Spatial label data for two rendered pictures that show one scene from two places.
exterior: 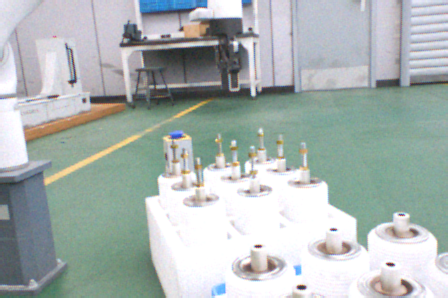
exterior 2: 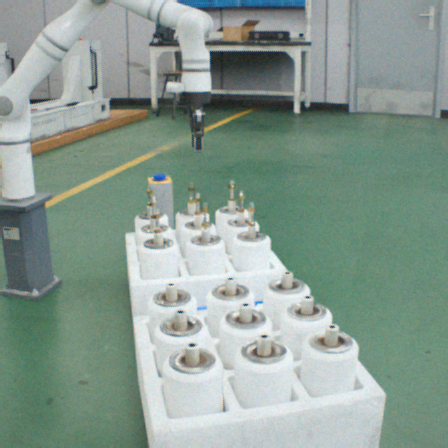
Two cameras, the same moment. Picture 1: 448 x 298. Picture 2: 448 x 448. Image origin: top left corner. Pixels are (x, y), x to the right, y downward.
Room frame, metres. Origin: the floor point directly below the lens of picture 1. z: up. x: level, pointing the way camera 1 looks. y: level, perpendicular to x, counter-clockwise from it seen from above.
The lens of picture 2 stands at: (-0.42, -0.25, 0.73)
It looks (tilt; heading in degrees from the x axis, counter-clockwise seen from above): 18 degrees down; 6
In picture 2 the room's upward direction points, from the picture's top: straight up
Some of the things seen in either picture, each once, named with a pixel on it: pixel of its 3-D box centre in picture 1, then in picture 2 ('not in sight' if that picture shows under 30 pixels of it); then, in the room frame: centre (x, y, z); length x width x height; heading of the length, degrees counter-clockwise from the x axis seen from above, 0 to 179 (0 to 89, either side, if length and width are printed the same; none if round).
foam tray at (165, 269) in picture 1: (240, 241); (199, 280); (1.00, -0.02, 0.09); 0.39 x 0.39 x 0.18; 18
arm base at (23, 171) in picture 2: (2, 134); (17, 170); (1.07, 0.54, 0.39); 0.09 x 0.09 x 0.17; 79
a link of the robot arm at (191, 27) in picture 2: not in sight; (194, 40); (1.00, -0.02, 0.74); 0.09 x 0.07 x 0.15; 167
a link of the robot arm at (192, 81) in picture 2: (216, 5); (188, 79); (1.01, 0.00, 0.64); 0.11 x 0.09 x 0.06; 105
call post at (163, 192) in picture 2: (181, 189); (161, 227); (1.26, 0.14, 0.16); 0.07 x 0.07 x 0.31; 18
